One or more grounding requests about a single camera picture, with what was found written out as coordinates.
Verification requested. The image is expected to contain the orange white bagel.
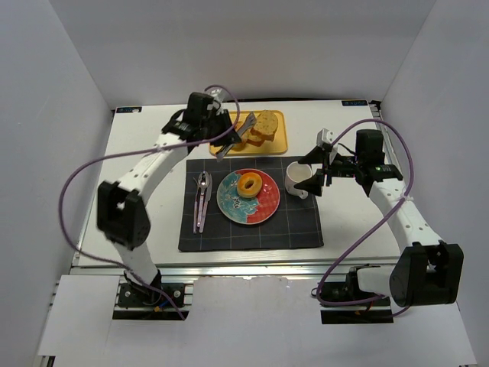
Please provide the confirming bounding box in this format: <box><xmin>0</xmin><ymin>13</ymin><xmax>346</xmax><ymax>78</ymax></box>
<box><xmin>237</xmin><ymin>172</ymin><xmax>263</xmax><ymax>198</ymax></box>

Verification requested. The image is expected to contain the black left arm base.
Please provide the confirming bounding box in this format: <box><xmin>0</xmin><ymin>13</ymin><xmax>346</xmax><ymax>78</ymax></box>
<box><xmin>112</xmin><ymin>277</ymin><xmax>193</xmax><ymax>321</ymax></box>

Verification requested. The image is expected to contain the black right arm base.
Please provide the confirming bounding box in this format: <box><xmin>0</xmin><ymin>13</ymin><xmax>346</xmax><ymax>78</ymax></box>
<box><xmin>320</xmin><ymin>266</ymin><xmax>393</xmax><ymax>325</ymax></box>

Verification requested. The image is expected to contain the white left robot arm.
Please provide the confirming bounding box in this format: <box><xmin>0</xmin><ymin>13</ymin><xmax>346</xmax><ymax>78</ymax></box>
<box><xmin>96</xmin><ymin>85</ymin><xmax>240</xmax><ymax>291</ymax></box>

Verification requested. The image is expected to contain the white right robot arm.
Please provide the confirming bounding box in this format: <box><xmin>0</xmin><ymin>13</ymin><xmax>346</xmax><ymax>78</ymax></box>
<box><xmin>296</xmin><ymin>129</ymin><xmax>464</xmax><ymax>307</ymax></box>

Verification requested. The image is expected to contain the round striped bread roll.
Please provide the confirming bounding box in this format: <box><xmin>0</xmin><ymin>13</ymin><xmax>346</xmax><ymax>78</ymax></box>
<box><xmin>232</xmin><ymin>140</ymin><xmax>247</xmax><ymax>151</ymax></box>

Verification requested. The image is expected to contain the rear bread slice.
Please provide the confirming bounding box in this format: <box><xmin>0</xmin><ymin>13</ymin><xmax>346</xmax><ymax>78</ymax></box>
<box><xmin>246</xmin><ymin>132</ymin><xmax>265</xmax><ymax>147</ymax></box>

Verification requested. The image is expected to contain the front seeded bread slice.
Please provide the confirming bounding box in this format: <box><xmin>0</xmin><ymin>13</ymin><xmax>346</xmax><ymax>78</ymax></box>
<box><xmin>251</xmin><ymin>111</ymin><xmax>278</xmax><ymax>141</ymax></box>

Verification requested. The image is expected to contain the white mug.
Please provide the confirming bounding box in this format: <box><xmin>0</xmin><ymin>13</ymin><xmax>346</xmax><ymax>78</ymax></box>
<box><xmin>284</xmin><ymin>161</ymin><xmax>313</xmax><ymax>200</ymax></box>

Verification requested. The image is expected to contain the yellow rectangular tray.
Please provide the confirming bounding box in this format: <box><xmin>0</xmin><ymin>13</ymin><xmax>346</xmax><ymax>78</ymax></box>
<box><xmin>227</xmin><ymin>110</ymin><xmax>288</xmax><ymax>156</ymax></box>

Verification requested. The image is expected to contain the dark checked placemat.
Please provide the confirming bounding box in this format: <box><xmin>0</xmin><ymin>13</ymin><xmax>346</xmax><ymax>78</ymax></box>
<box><xmin>178</xmin><ymin>156</ymin><xmax>324</xmax><ymax>252</ymax></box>

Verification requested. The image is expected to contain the red and teal plate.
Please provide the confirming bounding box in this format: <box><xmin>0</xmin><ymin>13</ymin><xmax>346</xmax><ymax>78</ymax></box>
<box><xmin>216</xmin><ymin>168</ymin><xmax>280</xmax><ymax>226</ymax></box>

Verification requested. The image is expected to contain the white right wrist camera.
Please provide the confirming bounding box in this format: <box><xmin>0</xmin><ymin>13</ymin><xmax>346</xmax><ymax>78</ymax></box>
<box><xmin>316</xmin><ymin>128</ymin><xmax>338</xmax><ymax>165</ymax></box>

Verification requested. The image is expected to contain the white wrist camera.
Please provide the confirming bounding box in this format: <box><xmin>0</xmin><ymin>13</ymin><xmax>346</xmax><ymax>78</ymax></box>
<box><xmin>316</xmin><ymin>128</ymin><xmax>338</xmax><ymax>165</ymax></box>
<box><xmin>206</xmin><ymin>88</ymin><xmax>228</xmax><ymax>113</ymax></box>

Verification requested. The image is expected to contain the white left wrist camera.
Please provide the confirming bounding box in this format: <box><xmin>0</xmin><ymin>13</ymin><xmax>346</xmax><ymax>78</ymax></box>
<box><xmin>206</xmin><ymin>88</ymin><xmax>228</xmax><ymax>113</ymax></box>

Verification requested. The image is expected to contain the pink handled spoon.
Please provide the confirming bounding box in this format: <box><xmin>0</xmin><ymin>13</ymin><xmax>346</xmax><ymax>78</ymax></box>
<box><xmin>196</xmin><ymin>171</ymin><xmax>212</xmax><ymax>229</ymax></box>

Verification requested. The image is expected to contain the pink handled fork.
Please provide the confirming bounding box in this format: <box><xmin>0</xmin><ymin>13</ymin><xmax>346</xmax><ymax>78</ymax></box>
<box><xmin>193</xmin><ymin>177</ymin><xmax>199</xmax><ymax>234</ymax></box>

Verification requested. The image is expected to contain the pink handled knife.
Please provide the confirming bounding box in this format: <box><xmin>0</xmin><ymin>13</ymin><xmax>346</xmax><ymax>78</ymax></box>
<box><xmin>199</xmin><ymin>172</ymin><xmax>212</xmax><ymax>233</ymax></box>

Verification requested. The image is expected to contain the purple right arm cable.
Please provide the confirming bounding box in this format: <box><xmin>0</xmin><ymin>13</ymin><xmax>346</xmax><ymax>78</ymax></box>
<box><xmin>309</xmin><ymin>118</ymin><xmax>416</xmax><ymax>318</ymax></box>

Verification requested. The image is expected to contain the aluminium table frame rail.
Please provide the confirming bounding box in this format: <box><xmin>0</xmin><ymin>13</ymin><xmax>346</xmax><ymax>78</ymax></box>
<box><xmin>69</xmin><ymin>259</ymin><xmax>393</xmax><ymax>287</ymax></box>

